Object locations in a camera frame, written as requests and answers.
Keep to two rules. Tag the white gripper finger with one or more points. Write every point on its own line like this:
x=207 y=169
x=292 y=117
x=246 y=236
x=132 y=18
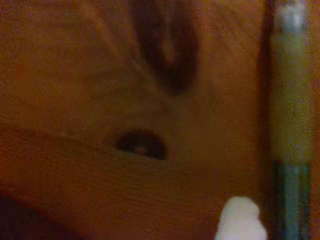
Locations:
x=241 y=220

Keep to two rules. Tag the green pen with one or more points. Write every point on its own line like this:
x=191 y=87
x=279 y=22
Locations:
x=291 y=100

